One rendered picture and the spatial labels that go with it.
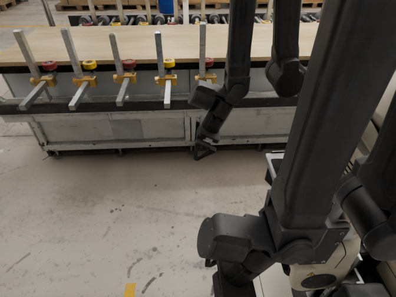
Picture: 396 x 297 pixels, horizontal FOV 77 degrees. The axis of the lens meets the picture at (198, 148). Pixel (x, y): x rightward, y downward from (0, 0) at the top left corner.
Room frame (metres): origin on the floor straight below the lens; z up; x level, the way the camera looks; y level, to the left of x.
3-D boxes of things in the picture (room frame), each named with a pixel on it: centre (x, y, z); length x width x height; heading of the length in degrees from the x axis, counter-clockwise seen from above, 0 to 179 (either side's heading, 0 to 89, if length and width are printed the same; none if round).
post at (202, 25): (1.49, -0.03, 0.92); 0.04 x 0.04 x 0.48; 3
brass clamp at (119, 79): (1.47, 0.45, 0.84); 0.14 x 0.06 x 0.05; 93
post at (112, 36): (1.47, 0.47, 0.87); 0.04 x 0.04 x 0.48; 3
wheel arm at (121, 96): (1.38, 0.43, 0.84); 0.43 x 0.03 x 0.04; 3
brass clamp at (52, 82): (1.44, 0.95, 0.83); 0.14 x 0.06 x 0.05; 93
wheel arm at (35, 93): (1.35, 0.93, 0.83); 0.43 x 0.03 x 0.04; 3
